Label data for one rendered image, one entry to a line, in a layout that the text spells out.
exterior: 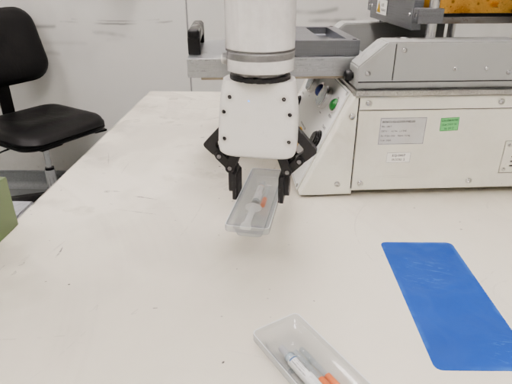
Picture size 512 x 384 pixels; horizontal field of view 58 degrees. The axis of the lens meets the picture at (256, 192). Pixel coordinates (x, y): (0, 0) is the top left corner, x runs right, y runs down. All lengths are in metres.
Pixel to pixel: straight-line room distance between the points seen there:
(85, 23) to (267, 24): 1.97
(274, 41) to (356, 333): 0.33
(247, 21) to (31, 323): 0.40
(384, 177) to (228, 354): 0.43
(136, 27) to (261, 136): 1.86
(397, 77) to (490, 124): 0.18
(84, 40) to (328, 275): 2.06
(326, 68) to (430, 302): 0.40
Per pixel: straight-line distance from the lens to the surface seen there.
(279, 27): 0.54
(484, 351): 0.54
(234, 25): 0.55
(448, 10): 0.83
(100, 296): 0.58
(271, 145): 0.58
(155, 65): 2.40
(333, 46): 0.78
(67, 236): 0.72
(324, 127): 0.79
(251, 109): 0.57
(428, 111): 0.78
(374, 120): 0.75
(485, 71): 0.81
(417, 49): 0.75
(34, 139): 2.08
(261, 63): 0.54
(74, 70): 2.53
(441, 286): 0.61
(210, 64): 0.76
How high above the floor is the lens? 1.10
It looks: 26 degrees down
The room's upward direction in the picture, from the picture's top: straight up
